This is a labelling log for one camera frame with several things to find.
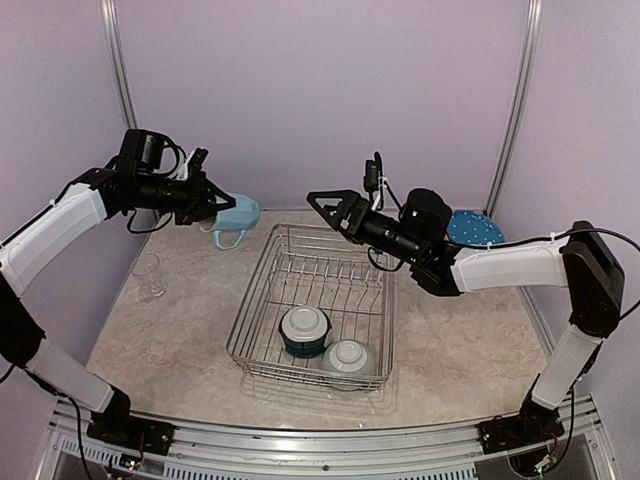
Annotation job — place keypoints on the grey green bowl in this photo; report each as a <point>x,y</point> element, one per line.
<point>348,357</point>

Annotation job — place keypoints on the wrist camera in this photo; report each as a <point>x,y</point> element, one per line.
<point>191,165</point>
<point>374,181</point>

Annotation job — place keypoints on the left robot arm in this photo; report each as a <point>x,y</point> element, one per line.
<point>149,172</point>

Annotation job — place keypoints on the right aluminium wall post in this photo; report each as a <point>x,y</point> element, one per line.
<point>518,105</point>

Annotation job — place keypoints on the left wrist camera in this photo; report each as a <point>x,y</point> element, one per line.
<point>191,165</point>

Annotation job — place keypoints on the light blue faceted mug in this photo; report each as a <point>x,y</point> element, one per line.
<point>240,219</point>

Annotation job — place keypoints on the left aluminium wall post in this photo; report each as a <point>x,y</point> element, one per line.
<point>117,61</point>

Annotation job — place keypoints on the aluminium wall post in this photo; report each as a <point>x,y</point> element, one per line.
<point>117,61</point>
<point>518,105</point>

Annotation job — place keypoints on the metal wire dish rack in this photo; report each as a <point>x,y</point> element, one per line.
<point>315,266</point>

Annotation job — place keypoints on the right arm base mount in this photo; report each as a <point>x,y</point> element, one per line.
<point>517,431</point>

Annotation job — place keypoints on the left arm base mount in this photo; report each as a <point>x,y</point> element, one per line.
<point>132,432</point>

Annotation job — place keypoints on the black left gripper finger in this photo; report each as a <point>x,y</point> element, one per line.
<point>197,216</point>
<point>217,198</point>

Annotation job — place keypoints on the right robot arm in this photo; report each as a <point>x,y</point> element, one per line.
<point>577,260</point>

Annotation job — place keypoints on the clear drinking glass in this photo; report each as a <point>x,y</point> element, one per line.
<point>148,274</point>

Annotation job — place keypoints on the dark teal bowl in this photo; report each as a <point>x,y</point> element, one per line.
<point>305,331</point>

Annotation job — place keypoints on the aluminium front rail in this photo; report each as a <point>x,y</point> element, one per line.
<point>201,450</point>

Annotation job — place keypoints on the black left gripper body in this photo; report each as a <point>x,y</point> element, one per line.
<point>177,197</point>

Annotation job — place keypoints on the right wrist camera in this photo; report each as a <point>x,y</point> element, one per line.
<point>374,181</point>

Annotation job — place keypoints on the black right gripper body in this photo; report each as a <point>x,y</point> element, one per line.
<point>397,243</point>

